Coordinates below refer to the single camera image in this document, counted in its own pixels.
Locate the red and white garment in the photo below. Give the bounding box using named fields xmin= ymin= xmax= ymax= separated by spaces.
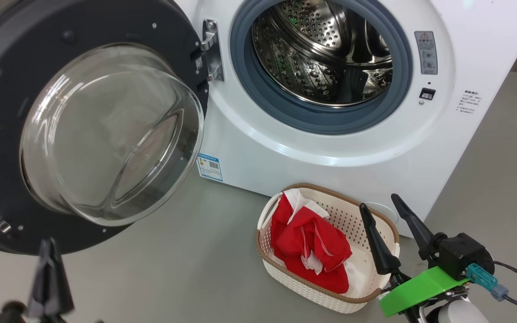
xmin=269 ymin=188 xmax=353 ymax=295

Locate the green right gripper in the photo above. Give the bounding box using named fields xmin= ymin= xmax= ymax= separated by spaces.
xmin=359 ymin=193 xmax=471 ymax=323

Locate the cream perforated basket brown rim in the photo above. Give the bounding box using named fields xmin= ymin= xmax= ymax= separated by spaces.
xmin=255 ymin=183 xmax=401 ymax=314

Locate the blue energy label sticker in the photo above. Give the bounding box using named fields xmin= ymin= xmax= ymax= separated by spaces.
xmin=197 ymin=153 xmax=224 ymax=182

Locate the black round glass washer door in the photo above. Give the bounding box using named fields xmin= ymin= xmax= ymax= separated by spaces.
xmin=0 ymin=0 xmax=210 ymax=256

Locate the small printed text label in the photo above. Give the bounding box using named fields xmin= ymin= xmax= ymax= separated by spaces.
xmin=457 ymin=89 xmax=484 ymax=115

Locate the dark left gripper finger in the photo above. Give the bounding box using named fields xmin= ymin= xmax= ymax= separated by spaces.
xmin=51 ymin=238 xmax=75 ymax=318
xmin=27 ymin=238 xmax=53 ymax=318

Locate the black cable teal connector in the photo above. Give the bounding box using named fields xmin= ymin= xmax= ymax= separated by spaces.
xmin=466 ymin=261 xmax=517 ymax=311

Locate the round white filter cover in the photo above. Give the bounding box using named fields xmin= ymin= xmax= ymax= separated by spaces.
xmin=366 ymin=201 xmax=399 ymax=225

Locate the white front-load washing machine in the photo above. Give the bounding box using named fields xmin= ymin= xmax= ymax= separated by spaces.
xmin=171 ymin=0 xmax=517 ymax=238

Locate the grey warning label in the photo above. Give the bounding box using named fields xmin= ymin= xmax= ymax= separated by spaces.
xmin=414 ymin=31 xmax=439 ymax=75

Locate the metal door hinge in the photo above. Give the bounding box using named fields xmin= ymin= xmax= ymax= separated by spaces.
xmin=201 ymin=19 xmax=225 ymax=83

